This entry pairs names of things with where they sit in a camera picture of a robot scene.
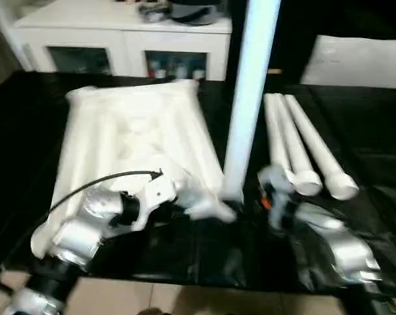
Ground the black work mat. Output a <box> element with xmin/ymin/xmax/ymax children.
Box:
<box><xmin>0</xmin><ymin>70</ymin><xmax>396</xmax><ymax>296</ymax></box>

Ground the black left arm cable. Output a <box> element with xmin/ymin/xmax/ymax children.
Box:
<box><xmin>48</xmin><ymin>169</ymin><xmax>164</xmax><ymax>214</ymax></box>

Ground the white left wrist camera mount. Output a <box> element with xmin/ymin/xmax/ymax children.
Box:
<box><xmin>131</xmin><ymin>175</ymin><xmax>179</xmax><ymax>232</ymax></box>

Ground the white plastic table leg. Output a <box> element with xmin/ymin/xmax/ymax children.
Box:
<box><xmin>284</xmin><ymin>94</ymin><xmax>360</xmax><ymax>201</ymax></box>
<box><xmin>222</xmin><ymin>0</ymin><xmax>282</xmax><ymax>203</ymax></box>
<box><xmin>263</xmin><ymin>94</ymin><xmax>296</xmax><ymax>184</ymax></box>
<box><xmin>273</xmin><ymin>94</ymin><xmax>324</xmax><ymax>197</ymax></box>

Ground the white glass-door cabinet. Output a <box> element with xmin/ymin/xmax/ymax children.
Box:
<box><xmin>13</xmin><ymin>6</ymin><xmax>233</xmax><ymax>80</ymax></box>

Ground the white plastic table top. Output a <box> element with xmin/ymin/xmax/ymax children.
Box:
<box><xmin>30</xmin><ymin>80</ymin><xmax>238</xmax><ymax>259</ymax></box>

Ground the grey curtain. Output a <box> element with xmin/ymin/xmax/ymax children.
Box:
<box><xmin>0</xmin><ymin>0</ymin><xmax>23</xmax><ymax>93</ymax></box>

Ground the grey helmet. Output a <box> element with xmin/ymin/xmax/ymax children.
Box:
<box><xmin>171</xmin><ymin>0</ymin><xmax>218</xmax><ymax>26</ymax></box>

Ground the black box with gold label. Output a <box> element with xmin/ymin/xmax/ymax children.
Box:
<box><xmin>230</xmin><ymin>0</ymin><xmax>320</xmax><ymax>85</ymax></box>

